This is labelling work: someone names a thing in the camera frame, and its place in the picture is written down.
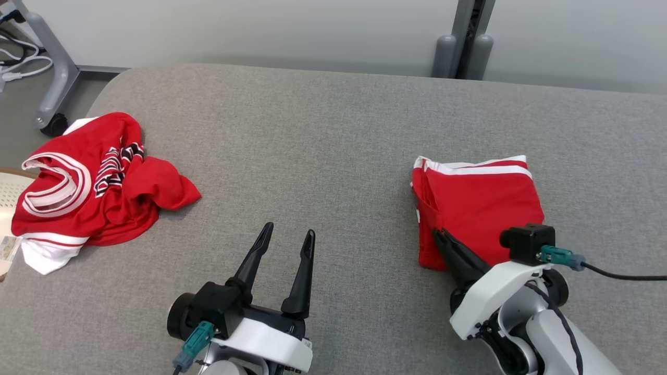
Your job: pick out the black caster wheel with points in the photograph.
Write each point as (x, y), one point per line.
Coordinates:
(54, 125)

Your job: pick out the grey partition frame leg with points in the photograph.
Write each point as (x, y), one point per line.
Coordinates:
(57, 67)

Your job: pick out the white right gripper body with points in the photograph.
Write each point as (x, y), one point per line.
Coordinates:
(490, 297)

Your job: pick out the white partition panel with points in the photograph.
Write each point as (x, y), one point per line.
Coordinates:
(234, 26)
(583, 36)

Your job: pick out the white laundry basket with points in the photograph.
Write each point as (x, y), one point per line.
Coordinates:
(13, 200)

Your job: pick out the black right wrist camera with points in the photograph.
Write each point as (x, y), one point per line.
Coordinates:
(526, 242)

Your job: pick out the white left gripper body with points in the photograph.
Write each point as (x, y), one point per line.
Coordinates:
(271, 344)

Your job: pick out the red shorts with white stripes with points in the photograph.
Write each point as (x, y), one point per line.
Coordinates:
(479, 203)

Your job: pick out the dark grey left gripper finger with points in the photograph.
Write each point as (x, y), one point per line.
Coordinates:
(302, 276)
(255, 258)

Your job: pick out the red jersey with white trim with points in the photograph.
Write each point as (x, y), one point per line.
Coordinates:
(151, 187)

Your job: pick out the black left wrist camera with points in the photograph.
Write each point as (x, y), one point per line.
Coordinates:
(216, 307)

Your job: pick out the grey partition joint post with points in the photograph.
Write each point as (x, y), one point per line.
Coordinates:
(464, 47)

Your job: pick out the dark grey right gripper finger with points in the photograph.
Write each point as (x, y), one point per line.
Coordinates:
(453, 265)
(466, 255)

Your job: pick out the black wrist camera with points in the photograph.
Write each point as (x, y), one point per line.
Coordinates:
(526, 242)
(216, 307)

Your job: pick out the printed paper card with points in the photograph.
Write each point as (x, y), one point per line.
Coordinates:
(8, 250)

